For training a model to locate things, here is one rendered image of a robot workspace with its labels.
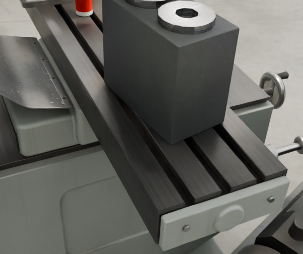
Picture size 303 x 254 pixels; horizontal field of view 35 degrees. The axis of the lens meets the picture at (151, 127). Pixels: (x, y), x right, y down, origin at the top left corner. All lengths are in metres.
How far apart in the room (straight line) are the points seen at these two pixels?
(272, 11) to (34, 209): 2.73
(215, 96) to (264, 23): 2.63
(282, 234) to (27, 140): 0.60
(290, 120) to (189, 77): 1.82
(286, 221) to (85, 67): 0.58
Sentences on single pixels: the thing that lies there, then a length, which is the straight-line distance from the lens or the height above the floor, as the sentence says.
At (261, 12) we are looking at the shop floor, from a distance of 3.58.
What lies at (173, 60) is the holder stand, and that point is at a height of 1.11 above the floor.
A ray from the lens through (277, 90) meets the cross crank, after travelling 1.50.
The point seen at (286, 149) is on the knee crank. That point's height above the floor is 0.54.
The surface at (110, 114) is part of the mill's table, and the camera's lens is 0.87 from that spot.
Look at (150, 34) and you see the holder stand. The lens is 0.75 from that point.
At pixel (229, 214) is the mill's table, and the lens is 0.76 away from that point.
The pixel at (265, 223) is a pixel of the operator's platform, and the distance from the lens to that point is 1.46.
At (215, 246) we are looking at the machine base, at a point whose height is 0.20.
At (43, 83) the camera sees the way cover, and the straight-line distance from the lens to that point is 1.08.
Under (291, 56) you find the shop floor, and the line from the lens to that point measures 3.08.
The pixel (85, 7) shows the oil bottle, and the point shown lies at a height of 0.97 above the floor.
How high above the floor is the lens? 1.48
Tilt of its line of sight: 39 degrees down
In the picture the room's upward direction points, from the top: 3 degrees clockwise
